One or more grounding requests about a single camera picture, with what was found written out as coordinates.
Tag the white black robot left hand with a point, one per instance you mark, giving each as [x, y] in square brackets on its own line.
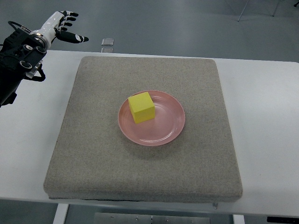
[56, 28]

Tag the yellow foam block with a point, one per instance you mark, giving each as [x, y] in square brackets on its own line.
[141, 107]

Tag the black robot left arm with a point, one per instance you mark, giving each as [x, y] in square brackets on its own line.
[20, 59]

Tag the pink plate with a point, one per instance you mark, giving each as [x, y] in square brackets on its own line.
[165, 127]

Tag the clear floor socket cover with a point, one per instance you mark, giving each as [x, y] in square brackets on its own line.
[107, 42]

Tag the beige square cushion mat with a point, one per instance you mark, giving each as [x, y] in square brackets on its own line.
[94, 160]

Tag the white table leg left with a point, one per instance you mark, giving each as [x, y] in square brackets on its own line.
[61, 213]

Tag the white table leg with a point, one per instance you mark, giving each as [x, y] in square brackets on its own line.
[61, 213]
[238, 219]

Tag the white table leg right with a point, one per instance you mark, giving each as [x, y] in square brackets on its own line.
[238, 219]

